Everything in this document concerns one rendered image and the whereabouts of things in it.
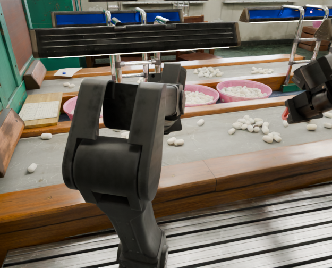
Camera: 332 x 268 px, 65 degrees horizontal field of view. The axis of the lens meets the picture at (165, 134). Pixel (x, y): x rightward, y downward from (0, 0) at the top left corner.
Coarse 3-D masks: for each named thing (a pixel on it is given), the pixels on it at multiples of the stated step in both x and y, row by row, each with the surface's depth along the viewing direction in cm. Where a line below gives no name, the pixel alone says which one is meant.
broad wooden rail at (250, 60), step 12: (204, 60) 181; (216, 60) 181; (228, 60) 181; (240, 60) 181; (252, 60) 181; (264, 60) 183; (276, 60) 185; (288, 60) 188; (300, 60) 191; (48, 72) 156; (84, 72) 156; (96, 72) 156; (108, 72) 158; (132, 72) 162
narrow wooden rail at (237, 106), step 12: (288, 96) 122; (192, 108) 110; (204, 108) 110; (216, 108) 110; (228, 108) 111; (240, 108) 112; (252, 108) 114; (24, 132) 92; (36, 132) 93; (48, 132) 95; (60, 132) 96
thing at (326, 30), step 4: (324, 20) 94; (328, 20) 92; (324, 24) 94; (328, 24) 92; (320, 28) 96; (324, 28) 94; (328, 28) 93; (316, 32) 98; (320, 32) 96; (324, 32) 94; (328, 32) 93; (316, 36) 98; (320, 36) 96; (324, 36) 95; (328, 36) 93; (328, 40) 93
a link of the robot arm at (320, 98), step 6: (324, 84) 62; (330, 84) 62; (324, 90) 63; (330, 90) 62; (312, 96) 67; (318, 96) 65; (324, 96) 63; (330, 96) 62; (312, 102) 66; (318, 102) 65; (324, 102) 63; (330, 102) 62; (318, 108) 66; (324, 108) 64; (330, 108) 64
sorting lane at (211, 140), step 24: (192, 120) 106; (216, 120) 106; (264, 120) 106; (312, 120) 106; (24, 144) 90; (48, 144) 90; (168, 144) 90; (192, 144) 90; (216, 144) 90; (240, 144) 90; (264, 144) 90; (288, 144) 90; (24, 168) 78; (48, 168) 78; (0, 192) 69
